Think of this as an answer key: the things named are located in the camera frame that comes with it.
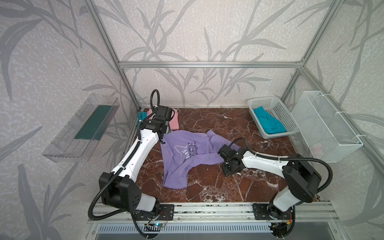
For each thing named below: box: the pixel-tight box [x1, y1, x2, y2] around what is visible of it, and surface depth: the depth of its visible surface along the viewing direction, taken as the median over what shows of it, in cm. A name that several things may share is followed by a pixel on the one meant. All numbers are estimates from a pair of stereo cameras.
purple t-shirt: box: [160, 130, 241, 189], surface depth 93 cm
